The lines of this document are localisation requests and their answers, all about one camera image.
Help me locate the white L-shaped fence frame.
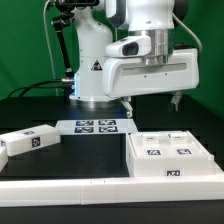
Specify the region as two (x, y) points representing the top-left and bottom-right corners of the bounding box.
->
(0, 170), (224, 207)

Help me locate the white cabinet door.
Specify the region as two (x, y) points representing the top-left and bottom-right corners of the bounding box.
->
(130, 132), (169, 158)
(166, 131), (203, 156)

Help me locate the grey thin cable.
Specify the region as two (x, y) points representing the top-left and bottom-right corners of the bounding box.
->
(42, 0), (60, 97)

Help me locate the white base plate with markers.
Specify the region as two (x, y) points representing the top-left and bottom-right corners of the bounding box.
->
(55, 119), (137, 135)

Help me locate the white block at left edge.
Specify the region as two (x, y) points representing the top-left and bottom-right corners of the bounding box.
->
(0, 147), (8, 172)

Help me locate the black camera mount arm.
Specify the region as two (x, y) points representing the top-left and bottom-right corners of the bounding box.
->
(51, 0), (100, 78)

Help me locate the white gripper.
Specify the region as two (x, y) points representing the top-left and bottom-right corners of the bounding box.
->
(102, 48), (199, 118)

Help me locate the white cabinet body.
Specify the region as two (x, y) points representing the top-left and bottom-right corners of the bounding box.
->
(126, 131), (223, 177)

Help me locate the white long cabinet top block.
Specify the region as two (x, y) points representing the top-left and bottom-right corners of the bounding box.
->
(0, 125), (60, 156)

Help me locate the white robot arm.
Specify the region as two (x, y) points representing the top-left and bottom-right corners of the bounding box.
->
(70, 0), (200, 117)

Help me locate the black cable bundle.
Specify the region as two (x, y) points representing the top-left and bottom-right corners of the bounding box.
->
(7, 77), (75, 98)

